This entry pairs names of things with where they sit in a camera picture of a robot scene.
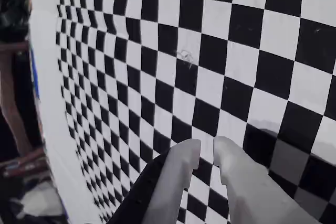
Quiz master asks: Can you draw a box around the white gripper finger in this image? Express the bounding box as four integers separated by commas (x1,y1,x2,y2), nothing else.
213,136,322,224

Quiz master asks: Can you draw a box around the green leafy plant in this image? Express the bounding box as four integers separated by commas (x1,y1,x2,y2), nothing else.
0,0,31,42

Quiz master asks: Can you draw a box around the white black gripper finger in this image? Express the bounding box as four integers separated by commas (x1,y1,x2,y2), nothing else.
107,138,202,224

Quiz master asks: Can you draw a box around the black and white checkered mat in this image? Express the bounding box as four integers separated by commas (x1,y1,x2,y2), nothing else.
27,0,336,224

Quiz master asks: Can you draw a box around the brown wooden chair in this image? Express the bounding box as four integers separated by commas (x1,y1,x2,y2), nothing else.
0,42,50,182

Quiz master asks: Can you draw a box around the blue tape strip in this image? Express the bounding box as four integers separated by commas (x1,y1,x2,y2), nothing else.
28,46,41,102

